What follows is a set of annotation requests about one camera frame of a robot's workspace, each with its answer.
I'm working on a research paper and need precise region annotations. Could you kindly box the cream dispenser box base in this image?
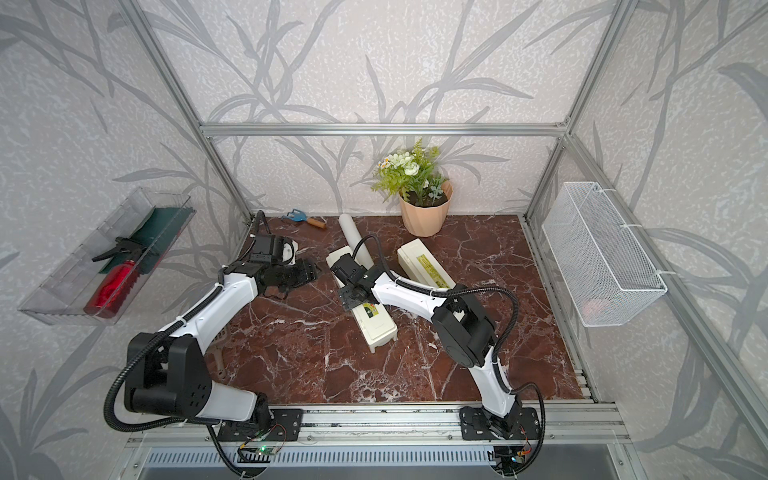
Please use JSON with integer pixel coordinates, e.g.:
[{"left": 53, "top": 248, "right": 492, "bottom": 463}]
[{"left": 325, "top": 245, "right": 399, "bottom": 354}]

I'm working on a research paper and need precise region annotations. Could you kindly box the right white plastic wrap roll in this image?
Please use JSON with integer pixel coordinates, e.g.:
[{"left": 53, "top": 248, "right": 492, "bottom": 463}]
[{"left": 339, "top": 214, "right": 374, "bottom": 268}]

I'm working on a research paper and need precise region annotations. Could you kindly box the potted green plant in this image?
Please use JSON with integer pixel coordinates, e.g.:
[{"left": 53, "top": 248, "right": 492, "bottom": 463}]
[{"left": 372, "top": 139, "right": 452, "bottom": 237}]

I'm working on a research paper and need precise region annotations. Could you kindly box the green cloth in tray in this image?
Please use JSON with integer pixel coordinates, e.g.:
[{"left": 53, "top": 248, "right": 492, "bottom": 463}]
[{"left": 100, "top": 207, "right": 195, "bottom": 275}]

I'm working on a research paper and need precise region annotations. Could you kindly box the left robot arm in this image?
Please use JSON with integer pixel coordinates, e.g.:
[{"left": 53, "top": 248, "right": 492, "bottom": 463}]
[{"left": 103, "top": 259, "right": 318, "bottom": 432}]

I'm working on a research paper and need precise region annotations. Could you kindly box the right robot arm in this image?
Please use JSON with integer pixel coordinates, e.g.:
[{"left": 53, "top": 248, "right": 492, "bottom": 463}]
[{"left": 330, "top": 234, "right": 535, "bottom": 439}]

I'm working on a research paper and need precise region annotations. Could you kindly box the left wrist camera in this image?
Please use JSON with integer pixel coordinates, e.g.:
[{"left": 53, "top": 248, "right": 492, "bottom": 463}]
[{"left": 246, "top": 234, "right": 297, "bottom": 265}]

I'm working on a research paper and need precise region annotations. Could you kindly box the red spray bottle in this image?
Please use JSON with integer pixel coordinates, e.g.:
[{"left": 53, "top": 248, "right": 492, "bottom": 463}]
[{"left": 84, "top": 237, "right": 146, "bottom": 319}]

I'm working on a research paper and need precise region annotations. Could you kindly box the white wire basket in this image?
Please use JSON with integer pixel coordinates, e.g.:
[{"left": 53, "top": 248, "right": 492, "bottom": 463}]
[{"left": 543, "top": 181, "right": 668, "bottom": 328}]

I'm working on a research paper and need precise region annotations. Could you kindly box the blue garden trowel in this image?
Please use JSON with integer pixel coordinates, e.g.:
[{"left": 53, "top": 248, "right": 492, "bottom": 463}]
[{"left": 281, "top": 208, "right": 327, "bottom": 230}]

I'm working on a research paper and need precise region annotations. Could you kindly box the clear wall tray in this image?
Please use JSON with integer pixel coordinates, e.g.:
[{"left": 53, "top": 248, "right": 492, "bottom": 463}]
[{"left": 18, "top": 187, "right": 195, "bottom": 326}]

